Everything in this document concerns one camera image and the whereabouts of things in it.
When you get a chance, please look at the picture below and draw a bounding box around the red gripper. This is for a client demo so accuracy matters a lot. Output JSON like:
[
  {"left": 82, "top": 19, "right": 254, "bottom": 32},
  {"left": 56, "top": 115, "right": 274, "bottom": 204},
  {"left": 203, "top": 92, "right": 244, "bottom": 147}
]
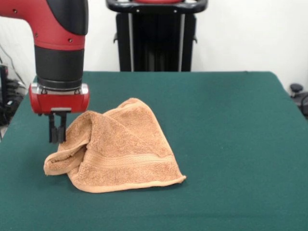
[{"left": 28, "top": 83, "right": 91, "bottom": 144}]

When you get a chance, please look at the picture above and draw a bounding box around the tan terry cloth towel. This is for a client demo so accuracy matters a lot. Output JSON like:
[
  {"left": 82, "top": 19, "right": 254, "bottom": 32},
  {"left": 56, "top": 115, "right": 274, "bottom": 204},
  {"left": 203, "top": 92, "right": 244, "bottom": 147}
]
[{"left": 43, "top": 97, "right": 187, "bottom": 194}]

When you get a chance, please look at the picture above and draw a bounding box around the black electronics box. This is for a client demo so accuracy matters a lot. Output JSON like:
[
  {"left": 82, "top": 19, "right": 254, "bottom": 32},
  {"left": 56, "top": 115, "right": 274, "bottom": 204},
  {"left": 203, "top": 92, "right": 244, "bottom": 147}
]
[{"left": 0, "top": 64, "right": 10, "bottom": 126}]

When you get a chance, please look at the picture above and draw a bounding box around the dark green table cloth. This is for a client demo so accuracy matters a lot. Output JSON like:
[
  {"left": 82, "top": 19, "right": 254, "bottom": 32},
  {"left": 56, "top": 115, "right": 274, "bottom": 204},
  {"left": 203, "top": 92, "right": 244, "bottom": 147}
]
[{"left": 0, "top": 71, "right": 308, "bottom": 231}]

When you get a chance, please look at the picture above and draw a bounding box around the black cable bundle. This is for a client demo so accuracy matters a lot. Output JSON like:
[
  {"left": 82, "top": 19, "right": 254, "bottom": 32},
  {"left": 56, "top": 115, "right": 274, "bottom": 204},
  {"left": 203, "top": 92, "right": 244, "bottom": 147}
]
[{"left": 6, "top": 79, "right": 29, "bottom": 102}]

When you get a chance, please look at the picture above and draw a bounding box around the grey wall cable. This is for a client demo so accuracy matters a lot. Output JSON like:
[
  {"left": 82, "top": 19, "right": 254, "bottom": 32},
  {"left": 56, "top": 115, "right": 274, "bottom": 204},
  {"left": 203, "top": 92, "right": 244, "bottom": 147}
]
[{"left": 0, "top": 44, "right": 27, "bottom": 87}]

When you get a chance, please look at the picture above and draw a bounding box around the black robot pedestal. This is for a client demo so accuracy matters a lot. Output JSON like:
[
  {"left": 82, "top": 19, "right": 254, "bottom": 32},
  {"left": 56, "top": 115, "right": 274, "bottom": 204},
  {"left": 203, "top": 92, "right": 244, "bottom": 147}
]
[{"left": 105, "top": 0, "right": 209, "bottom": 72}]

